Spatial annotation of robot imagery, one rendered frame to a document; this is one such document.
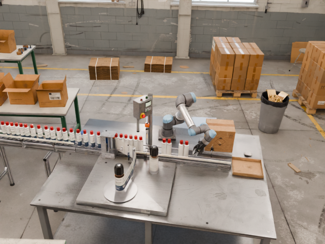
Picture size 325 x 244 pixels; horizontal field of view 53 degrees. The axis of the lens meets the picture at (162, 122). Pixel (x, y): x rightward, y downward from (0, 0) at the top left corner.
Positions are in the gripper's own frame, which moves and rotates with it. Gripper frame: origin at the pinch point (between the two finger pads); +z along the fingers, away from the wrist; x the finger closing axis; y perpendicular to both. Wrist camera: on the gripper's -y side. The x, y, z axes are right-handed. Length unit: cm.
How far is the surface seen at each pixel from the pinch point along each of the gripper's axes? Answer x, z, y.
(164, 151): -26.6, 14.3, 3.1
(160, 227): 12, 75, 39
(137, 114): -71, -6, 0
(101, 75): -152, 184, -361
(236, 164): 44.4, -14.0, -4.1
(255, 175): 58, -25, 13
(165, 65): -42, 110, -428
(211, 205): 24, -2, 58
